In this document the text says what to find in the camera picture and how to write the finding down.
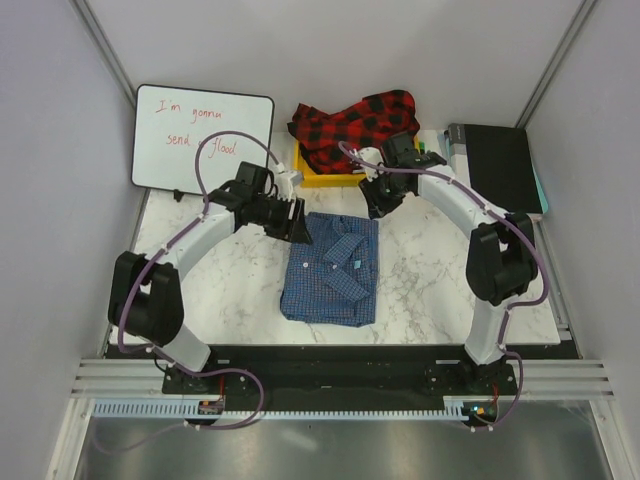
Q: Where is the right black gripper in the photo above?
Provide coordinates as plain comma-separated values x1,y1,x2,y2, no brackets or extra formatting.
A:
357,169,408,220

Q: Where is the blue checkered long sleeve shirt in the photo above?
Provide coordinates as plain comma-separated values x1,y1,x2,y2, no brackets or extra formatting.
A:
280,212,379,328

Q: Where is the white slotted cable duct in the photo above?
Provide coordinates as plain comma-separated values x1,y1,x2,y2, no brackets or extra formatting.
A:
92,398,469,421

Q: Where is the red black plaid shirt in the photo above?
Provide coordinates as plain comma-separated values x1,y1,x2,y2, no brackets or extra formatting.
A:
287,90,420,175

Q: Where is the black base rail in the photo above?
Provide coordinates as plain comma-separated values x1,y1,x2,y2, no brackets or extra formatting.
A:
162,346,517,409

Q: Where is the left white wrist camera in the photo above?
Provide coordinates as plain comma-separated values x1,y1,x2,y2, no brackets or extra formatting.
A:
274,166,304,201

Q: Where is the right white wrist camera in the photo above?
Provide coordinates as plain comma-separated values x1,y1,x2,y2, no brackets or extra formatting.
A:
350,147,384,182

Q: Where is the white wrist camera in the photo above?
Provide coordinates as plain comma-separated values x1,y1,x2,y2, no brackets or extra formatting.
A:
350,147,384,182
274,166,304,201

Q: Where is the black notebook stack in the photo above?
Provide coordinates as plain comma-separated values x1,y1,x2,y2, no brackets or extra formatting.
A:
462,124,548,220

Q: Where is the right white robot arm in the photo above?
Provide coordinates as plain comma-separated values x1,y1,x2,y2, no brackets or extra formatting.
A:
343,133,546,394

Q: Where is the white dry-erase board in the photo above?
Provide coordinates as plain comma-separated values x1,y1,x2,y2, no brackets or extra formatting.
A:
131,84,275,194

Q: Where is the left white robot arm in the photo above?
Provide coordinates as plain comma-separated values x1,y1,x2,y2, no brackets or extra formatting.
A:
107,162,312,393

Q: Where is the yellow plastic bin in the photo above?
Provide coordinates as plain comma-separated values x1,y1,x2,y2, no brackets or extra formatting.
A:
293,141,366,188

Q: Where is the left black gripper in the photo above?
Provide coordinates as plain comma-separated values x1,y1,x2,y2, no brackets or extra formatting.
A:
251,193,312,245

